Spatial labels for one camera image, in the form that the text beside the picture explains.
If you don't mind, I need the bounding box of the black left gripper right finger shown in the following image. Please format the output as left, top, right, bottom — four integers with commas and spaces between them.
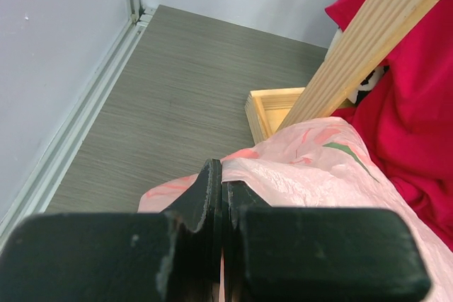
222, 182, 432, 301

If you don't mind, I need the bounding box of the wooden clothes rack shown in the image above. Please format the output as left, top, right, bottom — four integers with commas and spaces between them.
245, 0, 439, 144

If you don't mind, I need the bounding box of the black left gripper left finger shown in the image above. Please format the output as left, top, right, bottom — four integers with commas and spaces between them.
1, 159, 222, 301

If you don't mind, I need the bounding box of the pink plastic bag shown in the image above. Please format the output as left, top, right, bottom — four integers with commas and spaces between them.
137, 117, 453, 302

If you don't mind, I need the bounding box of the patterned black orange garment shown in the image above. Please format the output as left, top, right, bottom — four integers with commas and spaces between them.
325, 28, 390, 106

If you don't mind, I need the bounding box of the red t-shirt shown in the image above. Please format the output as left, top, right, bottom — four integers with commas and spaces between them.
336, 0, 452, 245

